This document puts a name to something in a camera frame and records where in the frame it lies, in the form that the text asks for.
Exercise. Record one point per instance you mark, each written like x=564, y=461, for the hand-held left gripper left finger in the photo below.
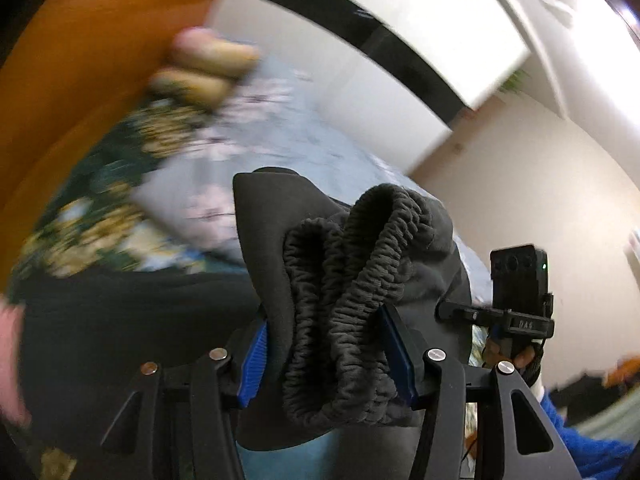
x=254, y=367

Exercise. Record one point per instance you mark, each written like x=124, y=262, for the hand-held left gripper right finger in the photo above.
x=399, y=355

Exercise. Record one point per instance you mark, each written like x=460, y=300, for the dark grey pants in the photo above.
x=345, y=285

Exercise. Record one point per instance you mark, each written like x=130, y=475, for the person's right forearm blue sleeve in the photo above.
x=585, y=440

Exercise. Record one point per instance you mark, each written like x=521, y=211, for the person's right hand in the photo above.
x=520, y=360

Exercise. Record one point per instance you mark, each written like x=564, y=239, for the green plant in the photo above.
x=515, y=82

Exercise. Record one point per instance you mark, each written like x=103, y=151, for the blue floral duvet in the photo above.
x=280, y=150

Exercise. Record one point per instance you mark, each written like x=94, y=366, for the teal floral bed sheet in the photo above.
x=100, y=195

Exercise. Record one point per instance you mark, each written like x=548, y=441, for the pink cloth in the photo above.
x=12, y=365

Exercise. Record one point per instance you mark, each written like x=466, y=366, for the white wardrobe with black stripe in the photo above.
x=360, y=50

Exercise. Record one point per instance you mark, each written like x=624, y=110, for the green yellow floral pillow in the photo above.
x=192, y=87

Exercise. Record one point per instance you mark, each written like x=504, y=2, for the wooden headboard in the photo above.
x=90, y=75

